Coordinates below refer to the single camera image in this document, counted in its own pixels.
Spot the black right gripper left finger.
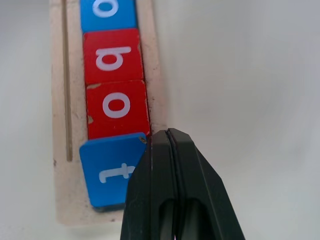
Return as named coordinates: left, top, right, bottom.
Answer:
left=119, top=128, right=180, bottom=240

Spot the blue letter t block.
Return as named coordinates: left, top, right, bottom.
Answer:
left=78, top=132, right=148, bottom=213

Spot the red letter b block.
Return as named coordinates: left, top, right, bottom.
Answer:
left=83, top=27, right=145, bottom=86

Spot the red letter o block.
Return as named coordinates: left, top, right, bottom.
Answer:
left=85, top=79, right=152, bottom=140

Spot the wooden letter tray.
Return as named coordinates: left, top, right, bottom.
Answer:
left=48, top=0, right=171, bottom=227

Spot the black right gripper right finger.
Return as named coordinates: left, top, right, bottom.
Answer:
left=167, top=127, right=247, bottom=240

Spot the blue letter o block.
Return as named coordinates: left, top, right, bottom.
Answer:
left=79, top=0, right=139, bottom=33

